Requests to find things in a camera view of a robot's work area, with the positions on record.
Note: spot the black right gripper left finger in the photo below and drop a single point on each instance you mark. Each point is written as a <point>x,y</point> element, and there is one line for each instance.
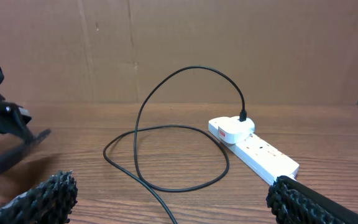
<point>50,202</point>

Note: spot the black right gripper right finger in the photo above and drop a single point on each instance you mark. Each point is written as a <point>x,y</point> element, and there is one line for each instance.
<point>294,203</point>

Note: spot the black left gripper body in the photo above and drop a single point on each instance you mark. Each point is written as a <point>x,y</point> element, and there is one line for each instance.
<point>14,120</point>

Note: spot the blue Samsung smartphone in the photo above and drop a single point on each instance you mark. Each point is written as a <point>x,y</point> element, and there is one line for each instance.
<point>13,156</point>

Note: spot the white charger plug adapter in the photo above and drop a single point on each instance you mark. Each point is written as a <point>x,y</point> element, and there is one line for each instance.
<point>232,130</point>

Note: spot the white power strip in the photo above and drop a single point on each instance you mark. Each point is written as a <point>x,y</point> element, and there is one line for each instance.
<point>264,159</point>

